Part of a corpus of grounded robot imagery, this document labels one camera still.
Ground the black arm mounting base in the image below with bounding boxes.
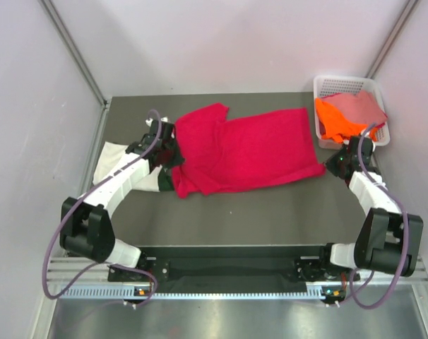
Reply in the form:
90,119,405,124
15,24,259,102
107,243,363,283

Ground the folded dark green t-shirt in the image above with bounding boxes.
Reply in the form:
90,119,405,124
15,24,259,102
157,167,174,192

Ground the dark grey table mat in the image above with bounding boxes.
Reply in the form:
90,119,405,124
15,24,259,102
101,92,366,246

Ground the orange t-shirt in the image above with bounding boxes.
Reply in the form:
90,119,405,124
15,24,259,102
314,98,369,143

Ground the folded white t-shirt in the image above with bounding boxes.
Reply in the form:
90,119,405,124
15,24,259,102
92,142,164,192

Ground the crimson red t-shirt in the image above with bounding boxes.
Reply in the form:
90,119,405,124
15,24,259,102
172,103,326,198

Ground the white plastic basket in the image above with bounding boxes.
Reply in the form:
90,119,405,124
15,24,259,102
312,74,391,151

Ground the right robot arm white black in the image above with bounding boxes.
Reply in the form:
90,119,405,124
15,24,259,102
317,136,405,280

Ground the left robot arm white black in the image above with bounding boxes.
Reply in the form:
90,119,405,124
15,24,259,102
59,118,184,280

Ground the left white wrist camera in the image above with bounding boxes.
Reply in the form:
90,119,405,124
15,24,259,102
145,116,171,130

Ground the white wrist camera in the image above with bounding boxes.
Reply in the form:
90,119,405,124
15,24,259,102
362,129,377,150
145,116,171,130

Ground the pink t-shirt in basket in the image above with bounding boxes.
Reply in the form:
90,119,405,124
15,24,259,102
321,90,388,127

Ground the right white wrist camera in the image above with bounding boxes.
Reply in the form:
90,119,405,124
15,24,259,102
362,129,377,150

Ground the grey slotted cable duct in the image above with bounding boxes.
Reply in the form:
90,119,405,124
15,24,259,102
58,284,345,301

